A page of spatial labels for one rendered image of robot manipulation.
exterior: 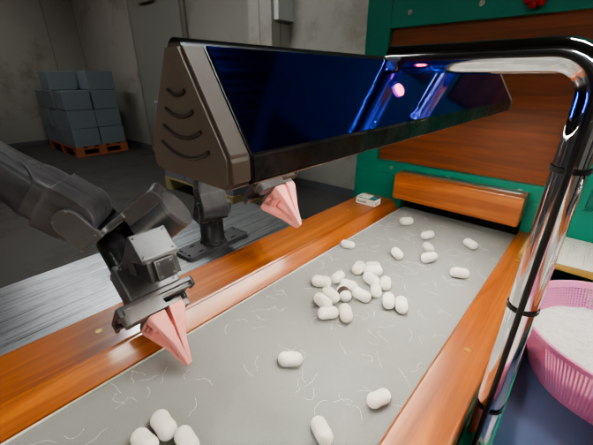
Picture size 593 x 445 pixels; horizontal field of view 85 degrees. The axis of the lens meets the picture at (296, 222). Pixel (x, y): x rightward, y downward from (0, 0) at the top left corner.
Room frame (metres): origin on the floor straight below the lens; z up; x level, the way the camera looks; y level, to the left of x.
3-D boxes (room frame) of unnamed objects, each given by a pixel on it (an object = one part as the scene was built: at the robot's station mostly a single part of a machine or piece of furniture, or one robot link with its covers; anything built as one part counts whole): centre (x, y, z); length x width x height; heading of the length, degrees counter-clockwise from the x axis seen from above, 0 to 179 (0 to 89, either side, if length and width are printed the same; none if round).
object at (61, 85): (5.52, 3.49, 0.60); 1.15 x 0.77 x 1.19; 51
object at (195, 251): (0.81, 0.23, 0.71); 0.20 x 0.07 x 0.08; 141
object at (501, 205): (0.78, -0.40, 0.83); 0.30 x 0.06 x 0.07; 48
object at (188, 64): (0.41, -0.15, 1.08); 0.62 x 0.08 x 0.07; 138
